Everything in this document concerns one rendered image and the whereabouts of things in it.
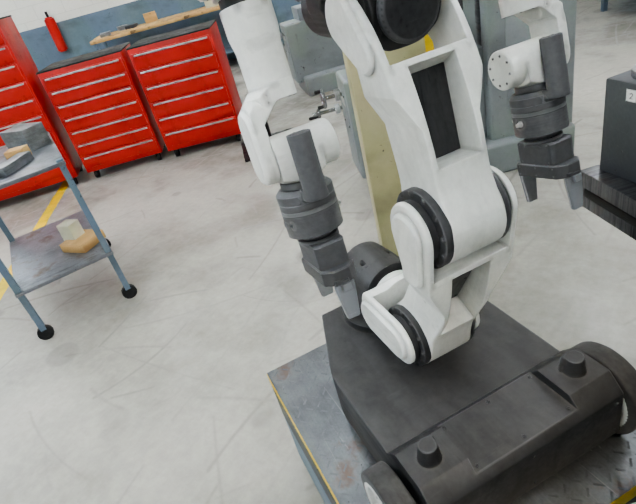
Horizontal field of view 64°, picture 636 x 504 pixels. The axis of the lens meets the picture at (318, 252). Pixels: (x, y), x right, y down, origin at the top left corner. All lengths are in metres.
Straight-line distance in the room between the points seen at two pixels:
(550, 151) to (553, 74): 0.13
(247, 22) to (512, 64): 0.43
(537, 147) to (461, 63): 0.24
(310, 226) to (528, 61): 0.45
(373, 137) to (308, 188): 1.40
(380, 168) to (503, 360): 1.14
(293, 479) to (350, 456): 0.53
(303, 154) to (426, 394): 0.67
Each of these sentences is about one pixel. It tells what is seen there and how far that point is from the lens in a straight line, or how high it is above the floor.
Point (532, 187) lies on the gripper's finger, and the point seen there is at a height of 0.96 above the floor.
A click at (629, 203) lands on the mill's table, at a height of 0.91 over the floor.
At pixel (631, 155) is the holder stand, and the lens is 1.12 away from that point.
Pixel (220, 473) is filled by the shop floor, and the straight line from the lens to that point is 1.92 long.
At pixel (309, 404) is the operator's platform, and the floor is 0.40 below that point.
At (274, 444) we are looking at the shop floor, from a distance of 1.91.
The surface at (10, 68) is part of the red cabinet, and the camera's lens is 5.07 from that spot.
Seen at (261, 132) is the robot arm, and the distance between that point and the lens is 0.71.
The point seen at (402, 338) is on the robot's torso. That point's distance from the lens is 1.09.
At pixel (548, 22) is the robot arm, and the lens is 0.99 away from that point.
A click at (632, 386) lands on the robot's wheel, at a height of 0.57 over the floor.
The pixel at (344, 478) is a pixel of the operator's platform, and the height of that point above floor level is 0.40.
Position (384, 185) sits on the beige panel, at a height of 0.51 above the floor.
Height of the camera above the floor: 1.45
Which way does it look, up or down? 31 degrees down
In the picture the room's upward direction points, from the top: 15 degrees counter-clockwise
